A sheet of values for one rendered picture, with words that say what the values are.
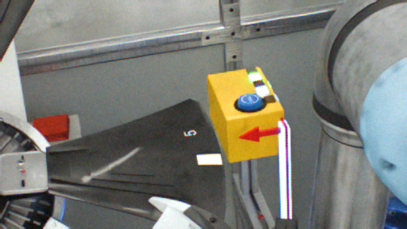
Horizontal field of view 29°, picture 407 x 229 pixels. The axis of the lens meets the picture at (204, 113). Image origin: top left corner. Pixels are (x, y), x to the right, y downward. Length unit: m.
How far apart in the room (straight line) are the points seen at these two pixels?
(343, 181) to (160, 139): 0.38
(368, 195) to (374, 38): 0.21
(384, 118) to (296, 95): 1.36
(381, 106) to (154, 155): 0.54
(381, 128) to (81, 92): 1.30
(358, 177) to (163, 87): 1.11
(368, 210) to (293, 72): 1.12
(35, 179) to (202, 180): 0.21
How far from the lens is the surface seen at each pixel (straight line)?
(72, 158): 1.06
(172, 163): 1.05
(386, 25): 0.62
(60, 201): 1.23
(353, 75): 0.61
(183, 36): 1.77
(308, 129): 1.98
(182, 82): 1.82
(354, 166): 0.75
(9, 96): 1.29
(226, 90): 1.39
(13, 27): 1.04
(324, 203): 0.79
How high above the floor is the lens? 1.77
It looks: 32 degrees down
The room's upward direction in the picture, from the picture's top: 5 degrees counter-clockwise
